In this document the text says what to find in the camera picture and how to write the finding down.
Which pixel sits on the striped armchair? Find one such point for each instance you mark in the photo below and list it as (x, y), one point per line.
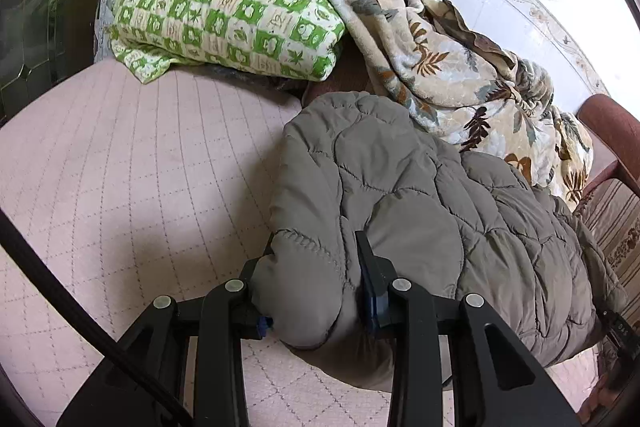
(615, 217)

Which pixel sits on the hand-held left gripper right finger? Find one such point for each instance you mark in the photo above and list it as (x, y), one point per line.
(372, 307)

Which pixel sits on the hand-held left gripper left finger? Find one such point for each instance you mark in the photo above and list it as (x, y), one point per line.
(230, 307)

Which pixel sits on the grey-brown quilted jacket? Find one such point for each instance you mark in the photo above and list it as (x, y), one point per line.
(400, 187)

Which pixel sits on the person's right hand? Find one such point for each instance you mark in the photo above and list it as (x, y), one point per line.
(602, 399)

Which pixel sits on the beige leaf-print blanket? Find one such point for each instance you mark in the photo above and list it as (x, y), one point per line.
(450, 72)

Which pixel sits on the green checkered pillow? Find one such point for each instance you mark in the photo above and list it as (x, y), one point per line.
(225, 12)

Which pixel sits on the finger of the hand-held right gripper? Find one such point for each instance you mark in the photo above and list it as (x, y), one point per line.
(619, 329)

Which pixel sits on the reddish brown cushion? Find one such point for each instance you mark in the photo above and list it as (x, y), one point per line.
(350, 79)

